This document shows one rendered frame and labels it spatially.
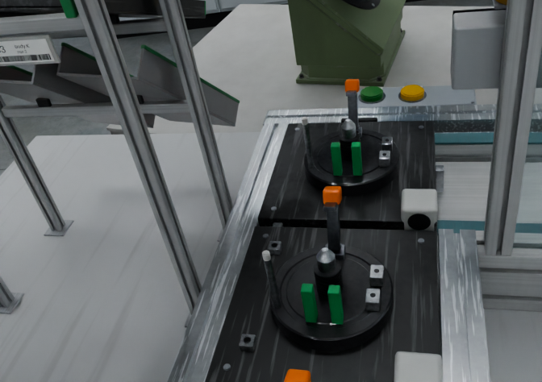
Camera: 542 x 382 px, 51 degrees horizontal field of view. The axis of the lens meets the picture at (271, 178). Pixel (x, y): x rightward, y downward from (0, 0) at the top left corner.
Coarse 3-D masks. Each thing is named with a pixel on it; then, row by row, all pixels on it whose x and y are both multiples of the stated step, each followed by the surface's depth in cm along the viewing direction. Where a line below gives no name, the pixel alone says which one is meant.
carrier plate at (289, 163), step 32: (288, 128) 96; (320, 128) 94; (384, 128) 92; (416, 128) 90; (288, 160) 89; (416, 160) 84; (288, 192) 83; (320, 192) 81; (384, 192) 79; (288, 224) 79; (320, 224) 77; (352, 224) 76; (384, 224) 75
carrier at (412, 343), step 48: (288, 240) 75; (384, 240) 72; (432, 240) 71; (240, 288) 69; (288, 288) 66; (336, 288) 58; (384, 288) 63; (432, 288) 65; (240, 336) 64; (288, 336) 62; (336, 336) 59; (384, 336) 61; (432, 336) 60
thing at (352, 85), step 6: (348, 84) 84; (354, 84) 84; (348, 90) 84; (354, 90) 84; (348, 96) 83; (354, 96) 85; (348, 102) 86; (354, 102) 85; (348, 108) 86; (354, 108) 86; (348, 114) 86; (354, 114) 86; (354, 120) 86
